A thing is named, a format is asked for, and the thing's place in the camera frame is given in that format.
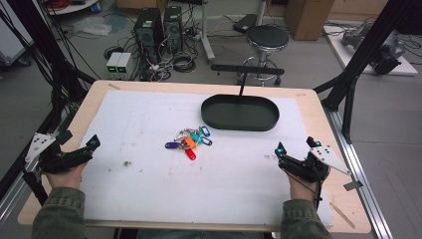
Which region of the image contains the small black computer tower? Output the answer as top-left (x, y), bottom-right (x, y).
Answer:
top-left (162, 5), bottom-right (184, 53)

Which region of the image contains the grey tape piece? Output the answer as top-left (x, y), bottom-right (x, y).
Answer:
top-left (342, 180), bottom-right (364, 192)

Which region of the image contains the brown tape strip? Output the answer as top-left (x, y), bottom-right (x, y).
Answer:
top-left (328, 201), bottom-right (356, 230)

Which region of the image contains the white bench power supply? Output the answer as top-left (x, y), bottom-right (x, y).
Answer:
top-left (116, 52), bottom-right (134, 81)
top-left (105, 52), bottom-right (122, 81)

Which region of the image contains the flat black box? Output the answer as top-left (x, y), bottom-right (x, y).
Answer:
top-left (232, 13), bottom-right (259, 35)

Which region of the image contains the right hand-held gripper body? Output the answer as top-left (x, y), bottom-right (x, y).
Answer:
top-left (278, 144), bottom-right (352, 184)

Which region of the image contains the black round stool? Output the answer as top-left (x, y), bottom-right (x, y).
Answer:
top-left (236, 25), bottom-right (290, 87)

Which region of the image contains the clear plastic bag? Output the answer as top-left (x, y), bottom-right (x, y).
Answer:
top-left (72, 15), bottom-right (112, 37)

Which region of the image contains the aluminium rail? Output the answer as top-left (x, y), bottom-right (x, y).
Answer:
top-left (322, 107), bottom-right (395, 239)

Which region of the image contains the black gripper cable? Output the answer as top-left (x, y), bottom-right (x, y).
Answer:
top-left (291, 164), bottom-right (325, 212)

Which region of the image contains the black oval tray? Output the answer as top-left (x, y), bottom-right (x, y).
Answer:
top-left (200, 94), bottom-right (281, 132)

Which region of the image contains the coil of black cable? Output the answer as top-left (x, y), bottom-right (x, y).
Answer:
top-left (171, 54), bottom-right (197, 74)

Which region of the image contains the white foam mat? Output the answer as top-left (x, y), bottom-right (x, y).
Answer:
top-left (79, 90), bottom-right (334, 229)

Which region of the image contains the white table leg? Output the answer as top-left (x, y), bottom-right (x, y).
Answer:
top-left (198, 0), bottom-right (217, 65)

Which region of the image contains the person's left hand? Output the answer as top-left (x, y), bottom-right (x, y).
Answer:
top-left (44, 160), bottom-right (90, 190)

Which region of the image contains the black frame post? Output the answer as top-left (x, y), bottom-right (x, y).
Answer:
top-left (0, 0), bottom-right (98, 207)
top-left (313, 0), bottom-right (422, 144)

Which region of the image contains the round white table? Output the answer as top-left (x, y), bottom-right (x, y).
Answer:
top-left (44, 0), bottom-right (102, 17)

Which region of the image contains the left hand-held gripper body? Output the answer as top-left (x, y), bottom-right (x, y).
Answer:
top-left (24, 131), bottom-right (95, 175)

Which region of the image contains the person's right hand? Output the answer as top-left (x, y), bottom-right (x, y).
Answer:
top-left (287, 170), bottom-right (319, 202)

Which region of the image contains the bunch of colourful key tags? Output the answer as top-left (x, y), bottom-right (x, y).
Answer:
top-left (164, 125), bottom-right (214, 161)

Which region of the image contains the large black computer tower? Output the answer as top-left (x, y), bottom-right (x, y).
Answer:
top-left (132, 7), bottom-right (164, 65)

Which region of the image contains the tangle of floor cables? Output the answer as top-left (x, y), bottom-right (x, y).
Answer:
top-left (133, 31), bottom-right (204, 83)

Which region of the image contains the white board with robot parts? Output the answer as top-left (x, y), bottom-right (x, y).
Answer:
top-left (322, 22), bottom-right (419, 77)

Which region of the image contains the cardboard box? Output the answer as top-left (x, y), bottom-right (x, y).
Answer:
top-left (283, 0), bottom-right (336, 42)

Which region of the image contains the black T-shaped stand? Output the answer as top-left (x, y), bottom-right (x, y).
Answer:
top-left (210, 63), bottom-right (286, 98)

